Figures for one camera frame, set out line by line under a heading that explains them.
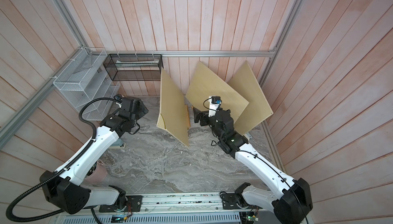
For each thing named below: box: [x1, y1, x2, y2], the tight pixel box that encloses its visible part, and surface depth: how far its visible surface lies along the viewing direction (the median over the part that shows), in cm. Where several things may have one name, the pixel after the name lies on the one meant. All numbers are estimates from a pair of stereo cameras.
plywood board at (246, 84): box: [227, 60, 274, 136], surface depth 79 cm
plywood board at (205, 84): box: [185, 60, 250, 122], surface depth 90 cm
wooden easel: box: [185, 104, 191, 130], surface depth 103 cm
